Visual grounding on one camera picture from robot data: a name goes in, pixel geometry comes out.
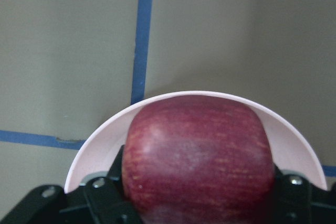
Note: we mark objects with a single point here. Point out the pink plate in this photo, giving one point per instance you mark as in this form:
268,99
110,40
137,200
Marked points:
290,150

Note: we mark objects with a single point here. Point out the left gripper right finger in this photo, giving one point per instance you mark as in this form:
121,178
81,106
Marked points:
297,200

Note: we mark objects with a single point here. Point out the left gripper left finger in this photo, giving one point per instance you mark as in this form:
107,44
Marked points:
100,199

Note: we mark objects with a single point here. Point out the red apple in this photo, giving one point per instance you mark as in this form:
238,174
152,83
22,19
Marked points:
198,159

